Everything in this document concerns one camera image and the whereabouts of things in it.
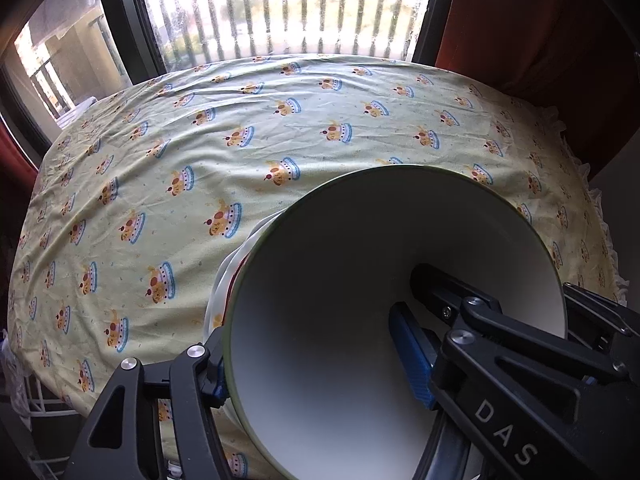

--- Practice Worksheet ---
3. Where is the white air conditioner unit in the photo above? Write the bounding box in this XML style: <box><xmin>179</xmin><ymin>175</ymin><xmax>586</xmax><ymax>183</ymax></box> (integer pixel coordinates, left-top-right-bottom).
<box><xmin>55</xmin><ymin>94</ymin><xmax>98</xmax><ymax>128</ymax></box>

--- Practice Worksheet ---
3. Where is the white wire rack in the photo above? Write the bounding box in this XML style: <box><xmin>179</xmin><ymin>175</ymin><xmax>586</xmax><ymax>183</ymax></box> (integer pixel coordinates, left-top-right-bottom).
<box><xmin>0</xmin><ymin>375</ymin><xmax>96</xmax><ymax>480</ymax></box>

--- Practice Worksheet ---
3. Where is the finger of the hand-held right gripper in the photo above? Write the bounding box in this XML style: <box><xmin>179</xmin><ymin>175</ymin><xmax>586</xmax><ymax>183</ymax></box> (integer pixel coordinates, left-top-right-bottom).
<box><xmin>564</xmin><ymin>282</ymin><xmax>640</xmax><ymax>361</ymax></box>
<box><xmin>410</xmin><ymin>262</ymin><xmax>628</xmax><ymax>401</ymax></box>

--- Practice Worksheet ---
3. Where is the dark window frame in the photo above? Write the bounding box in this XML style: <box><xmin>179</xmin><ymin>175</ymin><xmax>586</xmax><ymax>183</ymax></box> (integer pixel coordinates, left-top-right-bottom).
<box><xmin>0</xmin><ymin>0</ymin><xmax>461</xmax><ymax>171</ymax></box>

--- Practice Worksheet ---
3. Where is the large scalloped floral plate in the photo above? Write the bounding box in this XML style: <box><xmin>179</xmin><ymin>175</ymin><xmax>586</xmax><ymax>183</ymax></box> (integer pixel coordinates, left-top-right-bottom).
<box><xmin>204</xmin><ymin>209</ymin><xmax>281</xmax><ymax>346</ymax></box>

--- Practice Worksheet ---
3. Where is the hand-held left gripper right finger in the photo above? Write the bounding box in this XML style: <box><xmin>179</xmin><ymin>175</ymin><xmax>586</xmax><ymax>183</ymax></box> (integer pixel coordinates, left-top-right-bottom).
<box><xmin>389</xmin><ymin>301</ymin><xmax>466</xmax><ymax>480</ymax></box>

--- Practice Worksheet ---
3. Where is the hanging white cloth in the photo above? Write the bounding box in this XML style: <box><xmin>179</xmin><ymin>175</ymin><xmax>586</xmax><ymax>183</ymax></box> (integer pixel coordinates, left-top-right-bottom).
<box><xmin>30</xmin><ymin>0</ymin><xmax>101</xmax><ymax>41</ymax></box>

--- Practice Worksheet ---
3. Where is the yellow printed tablecloth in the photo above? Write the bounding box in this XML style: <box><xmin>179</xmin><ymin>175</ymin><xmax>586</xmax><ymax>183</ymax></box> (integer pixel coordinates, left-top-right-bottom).
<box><xmin>7</xmin><ymin>52</ymin><xmax>628</xmax><ymax>480</ymax></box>

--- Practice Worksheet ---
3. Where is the floral ceramic bowl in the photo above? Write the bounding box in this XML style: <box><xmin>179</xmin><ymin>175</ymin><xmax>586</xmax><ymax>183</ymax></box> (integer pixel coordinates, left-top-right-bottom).
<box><xmin>222</xmin><ymin>164</ymin><xmax>569</xmax><ymax>480</ymax></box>

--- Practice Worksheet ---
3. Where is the red curtain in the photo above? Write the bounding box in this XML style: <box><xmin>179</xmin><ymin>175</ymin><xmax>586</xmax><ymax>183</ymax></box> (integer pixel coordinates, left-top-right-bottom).
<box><xmin>0</xmin><ymin>125</ymin><xmax>41</xmax><ymax>201</ymax></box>
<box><xmin>435</xmin><ymin>0</ymin><xmax>640</xmax><ymax>181</ymax></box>

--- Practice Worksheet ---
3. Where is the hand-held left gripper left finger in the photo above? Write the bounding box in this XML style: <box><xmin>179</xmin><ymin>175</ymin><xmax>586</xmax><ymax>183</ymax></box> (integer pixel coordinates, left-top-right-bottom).
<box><xmin>62</xmin><ymin>327</ymin><xmax>228</xmax><ymax>480</ymax></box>

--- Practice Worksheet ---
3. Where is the white plastic bag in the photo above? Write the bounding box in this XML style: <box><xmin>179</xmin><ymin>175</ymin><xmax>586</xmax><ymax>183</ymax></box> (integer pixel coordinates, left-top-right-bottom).
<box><xmin>0</xmin><ymin>330</ymin><xmax>28</xmax><ymax>411</ymax></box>

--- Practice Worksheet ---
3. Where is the balcony railing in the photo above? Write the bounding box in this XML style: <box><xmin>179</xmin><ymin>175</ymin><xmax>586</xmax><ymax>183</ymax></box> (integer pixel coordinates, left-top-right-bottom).
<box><xmin>30</xmin><ymin>0</ymin><xmax>431</xmax><ymax>121</ymax></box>

